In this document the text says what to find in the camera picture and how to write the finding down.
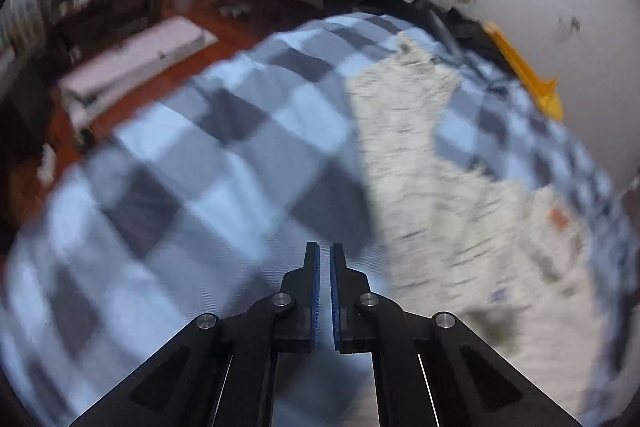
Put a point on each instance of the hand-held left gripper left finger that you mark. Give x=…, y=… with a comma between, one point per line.
x=315, y=307

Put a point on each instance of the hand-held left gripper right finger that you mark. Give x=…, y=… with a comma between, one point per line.
x=336, y=307

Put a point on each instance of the cream printed small garment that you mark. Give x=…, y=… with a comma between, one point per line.
x=425, y=207

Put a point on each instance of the blue grey checked bed sheet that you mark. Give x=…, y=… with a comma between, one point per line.
x=225, y=167

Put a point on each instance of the yellow plastic object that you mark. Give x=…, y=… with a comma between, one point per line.
x=525, y=72

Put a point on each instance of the black bag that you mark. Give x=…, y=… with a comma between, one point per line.
x=460, y=27

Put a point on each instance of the long white flat box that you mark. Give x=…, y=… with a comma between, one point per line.
x=140, y=52

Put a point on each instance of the dark television stand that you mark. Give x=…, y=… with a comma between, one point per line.
x=115, y=7

